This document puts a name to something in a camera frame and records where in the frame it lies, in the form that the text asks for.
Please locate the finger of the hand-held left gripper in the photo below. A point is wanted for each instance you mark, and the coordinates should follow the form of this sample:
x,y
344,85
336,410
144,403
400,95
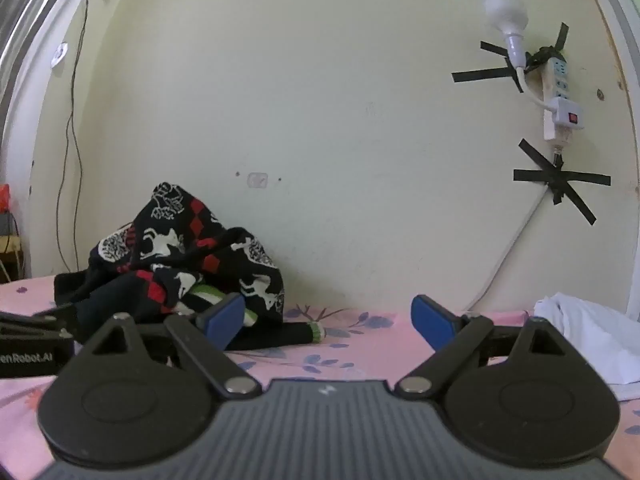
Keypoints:
x,y
45,331

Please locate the white door frame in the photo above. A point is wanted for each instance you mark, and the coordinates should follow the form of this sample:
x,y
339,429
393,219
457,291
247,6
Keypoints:
x,y
625,60

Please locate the white plug adapter red switch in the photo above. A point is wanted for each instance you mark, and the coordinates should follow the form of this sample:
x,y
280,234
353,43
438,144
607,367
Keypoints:
x,y
565,112

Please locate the black deer print sweater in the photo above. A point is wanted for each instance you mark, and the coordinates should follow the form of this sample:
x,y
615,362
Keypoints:
x,y
170,240

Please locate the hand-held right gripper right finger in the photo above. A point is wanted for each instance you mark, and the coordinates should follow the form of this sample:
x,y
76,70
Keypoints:
x,y
430,324

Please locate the red object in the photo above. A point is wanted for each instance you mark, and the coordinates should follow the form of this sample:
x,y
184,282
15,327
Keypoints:
x,y
4,197

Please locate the white round wall fixture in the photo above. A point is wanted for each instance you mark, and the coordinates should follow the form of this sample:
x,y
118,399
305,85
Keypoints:
x,y
60,54

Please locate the metal window frame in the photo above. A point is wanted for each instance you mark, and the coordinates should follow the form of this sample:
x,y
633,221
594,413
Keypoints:
x,y
30,25

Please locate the white power strip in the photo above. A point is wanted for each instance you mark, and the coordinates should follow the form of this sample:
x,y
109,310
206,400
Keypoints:
x,y
559,80

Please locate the pink floral bedsheet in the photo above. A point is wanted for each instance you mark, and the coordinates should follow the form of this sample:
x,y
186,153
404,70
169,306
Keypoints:
x,y
350,347

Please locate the clear adhesive wall hook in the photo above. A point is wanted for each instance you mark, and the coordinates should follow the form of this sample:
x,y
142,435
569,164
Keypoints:
x,y
258,180

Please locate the white cloth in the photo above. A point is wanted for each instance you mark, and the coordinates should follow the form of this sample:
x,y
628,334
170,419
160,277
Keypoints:
x,y
590,330

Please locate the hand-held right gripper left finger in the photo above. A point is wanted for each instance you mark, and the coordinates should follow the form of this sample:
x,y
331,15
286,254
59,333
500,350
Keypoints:
x,y
225,319

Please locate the yellow wooden stand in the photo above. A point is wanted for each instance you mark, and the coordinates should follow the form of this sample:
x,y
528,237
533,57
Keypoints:
x,y
10,244

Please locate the white light bulb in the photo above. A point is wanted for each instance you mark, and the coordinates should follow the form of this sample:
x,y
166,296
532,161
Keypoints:
x,y
505,7

